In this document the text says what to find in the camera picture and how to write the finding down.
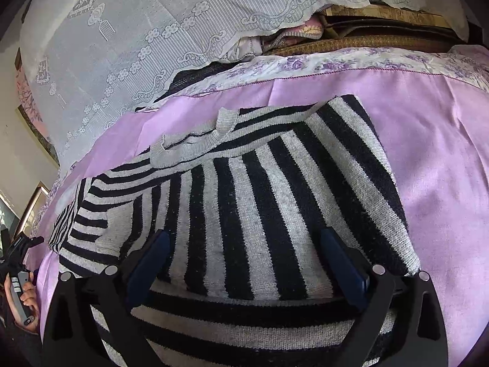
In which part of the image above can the pink floral pillow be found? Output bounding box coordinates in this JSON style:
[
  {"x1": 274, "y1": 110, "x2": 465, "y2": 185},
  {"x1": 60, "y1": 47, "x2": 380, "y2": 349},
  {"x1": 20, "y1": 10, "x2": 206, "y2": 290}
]
[{"x1": 16, "y1": 65, "x2": 49, "y2": 139}]

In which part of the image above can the person's left hand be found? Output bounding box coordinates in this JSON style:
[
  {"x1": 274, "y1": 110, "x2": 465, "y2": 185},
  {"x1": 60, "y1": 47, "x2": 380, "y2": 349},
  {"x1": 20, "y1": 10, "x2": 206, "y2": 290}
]
[{"x1": 4, "y1": 272, "x2": 40, "y2": 334}]

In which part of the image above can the pink satin bedspread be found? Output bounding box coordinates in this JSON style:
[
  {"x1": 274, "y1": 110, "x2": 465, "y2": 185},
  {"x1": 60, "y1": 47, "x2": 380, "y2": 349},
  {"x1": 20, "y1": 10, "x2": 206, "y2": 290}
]
[{"x1": 22, "y1": 68, "x2": 489, "y2": 367}]

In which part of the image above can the white lace cover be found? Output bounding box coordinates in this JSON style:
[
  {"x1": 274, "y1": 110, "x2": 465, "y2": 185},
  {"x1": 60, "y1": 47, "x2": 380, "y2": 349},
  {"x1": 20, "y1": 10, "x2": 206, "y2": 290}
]
[{"x1": 20, "y1": 0, "x2": 468, "y2": 171}]

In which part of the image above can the brown woven mat stack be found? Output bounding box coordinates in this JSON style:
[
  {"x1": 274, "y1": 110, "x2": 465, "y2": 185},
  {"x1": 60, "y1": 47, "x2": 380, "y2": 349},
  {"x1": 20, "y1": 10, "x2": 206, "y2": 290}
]
[{"x1": 262, "y1": 3, "x2": 464, "y2": 56}]

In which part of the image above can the folded pink blanket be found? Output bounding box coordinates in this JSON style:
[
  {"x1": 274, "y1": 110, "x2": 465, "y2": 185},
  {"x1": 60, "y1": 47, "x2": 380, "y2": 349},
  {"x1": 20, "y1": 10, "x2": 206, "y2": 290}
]
[{"x1": 262, "y1": 22, "x2": 323, "y2": 50}]

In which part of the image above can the black grey striped sweater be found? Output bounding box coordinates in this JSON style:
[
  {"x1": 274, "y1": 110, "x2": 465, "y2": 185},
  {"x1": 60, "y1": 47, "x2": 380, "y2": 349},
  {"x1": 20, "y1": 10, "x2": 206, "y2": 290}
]
[{"x1": 49, "y1": 95, "x2": 420, "y2": 366}]

